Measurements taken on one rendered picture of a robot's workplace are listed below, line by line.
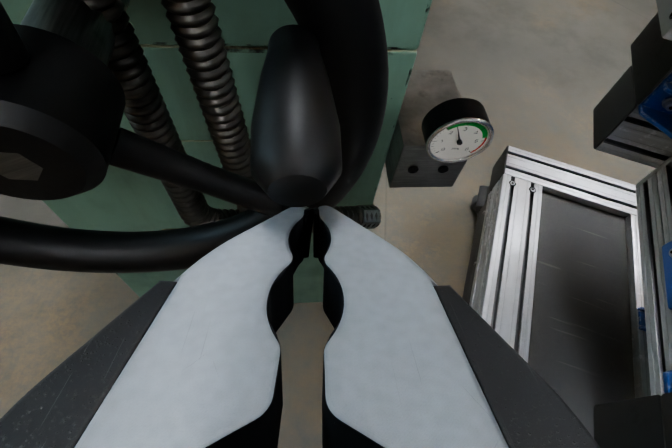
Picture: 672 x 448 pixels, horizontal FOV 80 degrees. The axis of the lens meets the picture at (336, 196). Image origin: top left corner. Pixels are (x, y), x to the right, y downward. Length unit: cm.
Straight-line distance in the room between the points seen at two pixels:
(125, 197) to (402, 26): 40
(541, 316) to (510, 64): 105
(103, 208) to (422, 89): 44
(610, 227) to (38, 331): 126
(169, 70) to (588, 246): 87
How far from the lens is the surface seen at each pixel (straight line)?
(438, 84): 51
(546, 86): 167
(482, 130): 40
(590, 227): 104
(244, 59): 39
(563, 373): 87
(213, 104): 25
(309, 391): 95
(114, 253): 30
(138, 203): 60
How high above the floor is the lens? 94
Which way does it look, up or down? 57 degrees down
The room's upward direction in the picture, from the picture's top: 8 degrees clockwise
